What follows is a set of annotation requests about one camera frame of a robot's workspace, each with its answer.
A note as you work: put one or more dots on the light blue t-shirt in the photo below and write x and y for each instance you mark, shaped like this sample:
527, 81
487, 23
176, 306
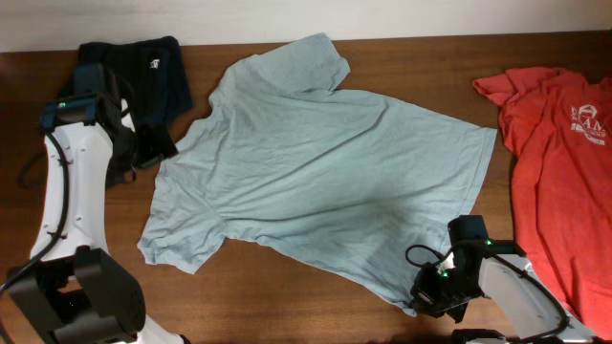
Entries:
341, 180

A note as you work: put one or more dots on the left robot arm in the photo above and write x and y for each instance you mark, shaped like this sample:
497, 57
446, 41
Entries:
71, 290

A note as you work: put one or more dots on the black folded garment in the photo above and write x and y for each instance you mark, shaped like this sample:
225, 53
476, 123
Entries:
144, 74

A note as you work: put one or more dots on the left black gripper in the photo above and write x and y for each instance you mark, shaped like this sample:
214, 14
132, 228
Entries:
155, 146

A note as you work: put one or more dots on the red printed t-shirt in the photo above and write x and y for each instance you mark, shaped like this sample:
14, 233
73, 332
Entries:
558, 126

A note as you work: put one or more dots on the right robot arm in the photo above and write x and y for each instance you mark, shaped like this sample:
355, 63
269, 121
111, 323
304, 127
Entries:
476, 266

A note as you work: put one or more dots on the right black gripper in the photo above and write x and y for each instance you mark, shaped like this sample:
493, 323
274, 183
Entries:
422, 299

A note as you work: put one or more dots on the navy blue folded garment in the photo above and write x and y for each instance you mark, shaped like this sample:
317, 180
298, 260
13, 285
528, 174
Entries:
179, 97

